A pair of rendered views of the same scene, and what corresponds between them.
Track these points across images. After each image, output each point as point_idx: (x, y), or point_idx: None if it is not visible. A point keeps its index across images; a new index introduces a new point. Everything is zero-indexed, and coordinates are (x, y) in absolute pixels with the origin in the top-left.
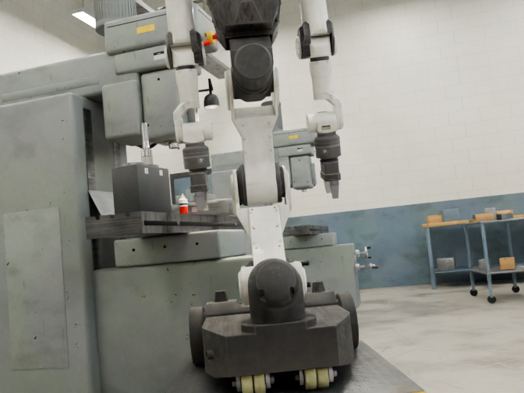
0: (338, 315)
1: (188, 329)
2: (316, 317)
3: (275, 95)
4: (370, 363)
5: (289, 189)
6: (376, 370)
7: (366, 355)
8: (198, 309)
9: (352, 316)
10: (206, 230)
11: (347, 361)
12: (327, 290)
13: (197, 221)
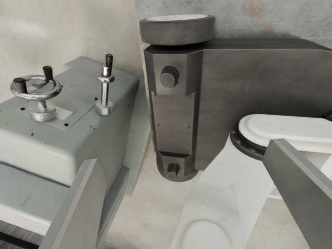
0: (331, 68)
1: (110, 158)
2: None
3: None
4: (278, 13)
5: None
6: (318, 14)
7: (228, 9)
8: (182, 178)
9: (213, 24)
10: (1, 223)
11: None
12: (162, 60)
13: (16, 246)
